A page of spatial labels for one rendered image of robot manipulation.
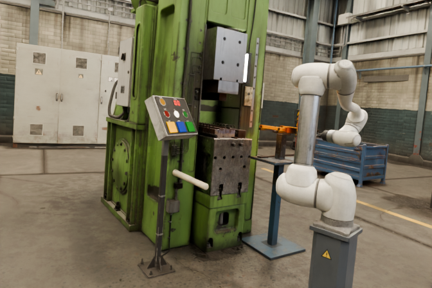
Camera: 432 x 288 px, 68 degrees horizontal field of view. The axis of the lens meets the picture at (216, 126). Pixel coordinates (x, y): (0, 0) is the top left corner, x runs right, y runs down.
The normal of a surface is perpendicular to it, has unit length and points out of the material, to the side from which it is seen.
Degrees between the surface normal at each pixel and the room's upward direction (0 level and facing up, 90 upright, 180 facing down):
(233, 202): 90
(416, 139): 90
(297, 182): 80
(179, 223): 90
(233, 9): 90
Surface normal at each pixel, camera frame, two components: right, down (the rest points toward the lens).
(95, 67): 0.51, 0.10
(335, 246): -0.66, 0.00
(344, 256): 0.06, 0.07
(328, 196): -0.48, -0.09
